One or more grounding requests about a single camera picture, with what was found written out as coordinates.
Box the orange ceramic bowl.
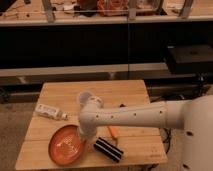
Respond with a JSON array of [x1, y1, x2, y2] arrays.
[[48, 125, 85, 166]]

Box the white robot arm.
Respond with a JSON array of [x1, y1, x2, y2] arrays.
[[78, 95, 213, 171]]

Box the orange carrot toy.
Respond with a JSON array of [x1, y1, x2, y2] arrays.
[[108, 126, 118, 138]]

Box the clear plastic cup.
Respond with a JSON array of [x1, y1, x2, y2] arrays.
[[77, 91, 92, 108]]

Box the wooden table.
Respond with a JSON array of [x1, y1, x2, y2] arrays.
[[15, 80, 167, 171]]

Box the white plastic bottle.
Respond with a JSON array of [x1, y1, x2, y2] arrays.
[[35, 104, 68, 120]]

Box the black box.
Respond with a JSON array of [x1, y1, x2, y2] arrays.
[[165, 45, 213, 74]]

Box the black floor cables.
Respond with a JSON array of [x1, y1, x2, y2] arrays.
[[156, 96, 188, 154]]

